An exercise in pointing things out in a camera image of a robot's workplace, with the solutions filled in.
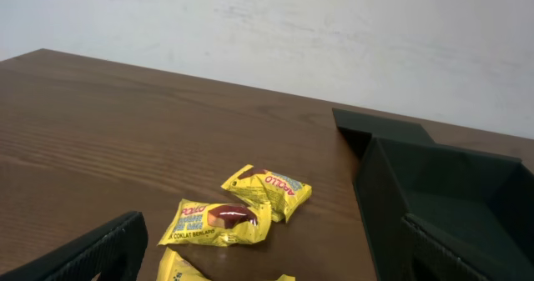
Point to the yellow apollo cake packet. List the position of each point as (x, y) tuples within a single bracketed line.
[(218, 224), (257, 186)]

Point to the yellow orange snack packet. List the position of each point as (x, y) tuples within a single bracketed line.
[(173, 267)]

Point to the black open gift box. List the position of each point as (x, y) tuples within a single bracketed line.
[(484, 199)]

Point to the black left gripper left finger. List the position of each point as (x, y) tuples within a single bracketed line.
[(113, 251)]

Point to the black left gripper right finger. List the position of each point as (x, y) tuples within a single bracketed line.
[(434, 254)]

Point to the yellow Apollo cake packet far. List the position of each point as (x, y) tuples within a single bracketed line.
[(257, 186)]

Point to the yellow Apollo cake packet middle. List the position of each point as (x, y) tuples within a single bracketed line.
[(218, 224)]

